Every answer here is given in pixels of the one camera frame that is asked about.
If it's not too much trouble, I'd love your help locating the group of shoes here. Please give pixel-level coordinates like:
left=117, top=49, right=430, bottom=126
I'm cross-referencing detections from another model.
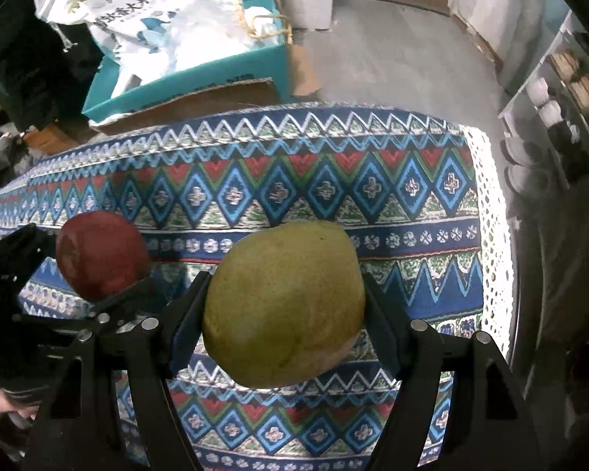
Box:
left=501, top=46, right=589, bottom=192

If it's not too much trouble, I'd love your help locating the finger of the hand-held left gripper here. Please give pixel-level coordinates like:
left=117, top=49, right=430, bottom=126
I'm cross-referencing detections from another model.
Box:
left=0, top=223, right=60, bottom=285
left=86, top=277, right=153, bottom=327

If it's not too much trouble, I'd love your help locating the yellow-green pear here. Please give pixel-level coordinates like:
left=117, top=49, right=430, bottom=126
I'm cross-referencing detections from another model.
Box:
left=202, top=220, right=367, bottom=388

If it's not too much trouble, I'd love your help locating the red apple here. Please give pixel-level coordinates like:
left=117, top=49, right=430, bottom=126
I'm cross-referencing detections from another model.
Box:
left=55, top=210, right=152, bottom=301

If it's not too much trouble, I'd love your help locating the patterned blue tablecloth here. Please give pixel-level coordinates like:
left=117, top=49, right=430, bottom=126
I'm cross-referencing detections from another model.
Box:
left=0, top=103, right=516, bottom=471

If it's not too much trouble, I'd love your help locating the clear plastic bag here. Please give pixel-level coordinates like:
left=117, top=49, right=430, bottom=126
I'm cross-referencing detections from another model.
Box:
left=172, top=0, right=293, bottom=72

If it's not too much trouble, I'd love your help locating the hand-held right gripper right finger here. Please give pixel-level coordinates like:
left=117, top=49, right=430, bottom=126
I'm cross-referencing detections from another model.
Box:
left=360, top=272, right=545, bottom=471

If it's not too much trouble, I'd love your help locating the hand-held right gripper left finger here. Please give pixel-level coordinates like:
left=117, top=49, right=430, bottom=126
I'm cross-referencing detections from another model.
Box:
left=27, top=272, right=212, bottom=471

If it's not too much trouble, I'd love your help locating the white shoe rack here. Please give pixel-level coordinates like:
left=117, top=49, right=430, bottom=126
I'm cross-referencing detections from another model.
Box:
left=498, top=10, right=589, bottom=192

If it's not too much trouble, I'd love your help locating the person's left hand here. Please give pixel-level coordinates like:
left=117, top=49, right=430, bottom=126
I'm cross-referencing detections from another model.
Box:
left=0, top=385, right=42, bottom=423

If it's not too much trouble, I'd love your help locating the white rice bag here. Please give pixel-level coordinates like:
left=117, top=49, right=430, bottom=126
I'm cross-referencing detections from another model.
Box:
left=33, top=0, right=197, bottom=99

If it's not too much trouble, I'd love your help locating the grey cloth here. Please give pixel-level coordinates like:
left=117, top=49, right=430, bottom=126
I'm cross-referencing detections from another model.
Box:
left=0, top=128, right=40, bottom=192

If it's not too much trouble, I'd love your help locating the brown cardboard sheet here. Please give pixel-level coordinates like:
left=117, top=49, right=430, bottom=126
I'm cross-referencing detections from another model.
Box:
left=91, top=76, right=280, bottom=133

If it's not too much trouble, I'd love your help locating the dark jacket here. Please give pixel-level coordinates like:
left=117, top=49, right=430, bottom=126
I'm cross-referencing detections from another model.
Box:
left=0, top=0, right=104, bottom=128

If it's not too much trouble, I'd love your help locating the teal cardboard box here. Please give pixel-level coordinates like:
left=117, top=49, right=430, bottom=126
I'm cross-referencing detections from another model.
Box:
left=81, top=0, right=290, bottom=123

